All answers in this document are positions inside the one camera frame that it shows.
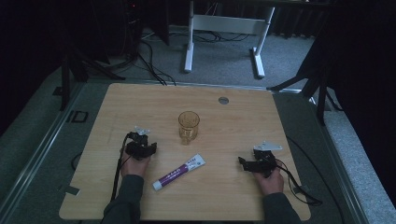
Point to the dark equipment rack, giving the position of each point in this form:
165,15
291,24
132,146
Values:
124,28

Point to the black metal stand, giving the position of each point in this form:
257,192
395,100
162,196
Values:
320,93
65,84

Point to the person's left hand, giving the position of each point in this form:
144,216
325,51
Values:
134,167

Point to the grey round table grommet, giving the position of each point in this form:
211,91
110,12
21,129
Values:
223,100

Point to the purple and white toothpaste tube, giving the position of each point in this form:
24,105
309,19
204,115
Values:
179,172

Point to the person's right hand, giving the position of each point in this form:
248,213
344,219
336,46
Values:
271,183

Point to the grey tape piece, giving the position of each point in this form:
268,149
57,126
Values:
70,190

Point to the amber glass cup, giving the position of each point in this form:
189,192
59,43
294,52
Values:
188,126

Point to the metal floor rail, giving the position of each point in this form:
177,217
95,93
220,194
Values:
339,161
37,149

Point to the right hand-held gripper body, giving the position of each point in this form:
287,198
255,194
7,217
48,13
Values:
265,161

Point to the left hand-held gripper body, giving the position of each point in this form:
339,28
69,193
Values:
138,148

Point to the white desk frame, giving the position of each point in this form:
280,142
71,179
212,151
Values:
224,24

